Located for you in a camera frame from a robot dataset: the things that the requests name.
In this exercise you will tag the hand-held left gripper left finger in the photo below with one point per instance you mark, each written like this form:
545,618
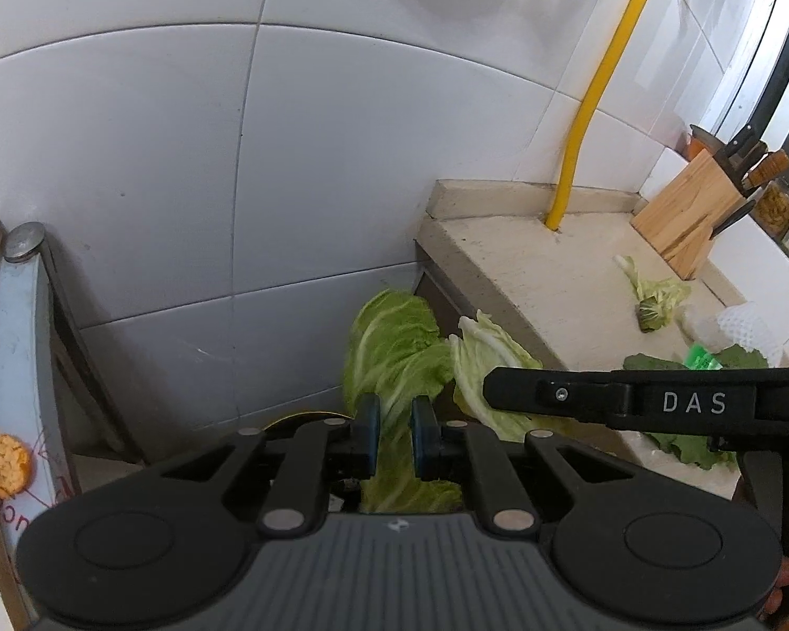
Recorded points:
368,434

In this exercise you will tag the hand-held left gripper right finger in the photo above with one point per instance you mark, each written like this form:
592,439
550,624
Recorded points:
422,437

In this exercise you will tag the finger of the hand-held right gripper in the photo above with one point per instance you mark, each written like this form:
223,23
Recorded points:
552,396

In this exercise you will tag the gold-rimmed trash bin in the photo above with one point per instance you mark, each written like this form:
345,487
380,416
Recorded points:
302,418

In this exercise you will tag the napa cabbage leaf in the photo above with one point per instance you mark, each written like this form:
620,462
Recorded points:
480,348
388,355

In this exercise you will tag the bright green plastic wrapper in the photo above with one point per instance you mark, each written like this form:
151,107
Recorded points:
700,358

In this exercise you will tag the white foam fruit net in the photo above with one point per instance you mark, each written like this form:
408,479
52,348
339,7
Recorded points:
753,335

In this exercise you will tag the small cabbage heart piece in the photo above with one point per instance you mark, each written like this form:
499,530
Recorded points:
654,299

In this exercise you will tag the wooden knife block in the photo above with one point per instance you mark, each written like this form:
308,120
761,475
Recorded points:
684,217

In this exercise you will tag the dark metal bar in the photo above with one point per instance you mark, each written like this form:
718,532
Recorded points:
92,355

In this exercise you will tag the yellow pipe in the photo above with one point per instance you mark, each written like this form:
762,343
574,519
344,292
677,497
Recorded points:
605,59

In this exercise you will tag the pale blue red-printed panel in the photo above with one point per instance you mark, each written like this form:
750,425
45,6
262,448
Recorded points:
20,342

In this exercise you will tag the orange peel piece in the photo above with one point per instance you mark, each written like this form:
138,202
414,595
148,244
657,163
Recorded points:
3,466

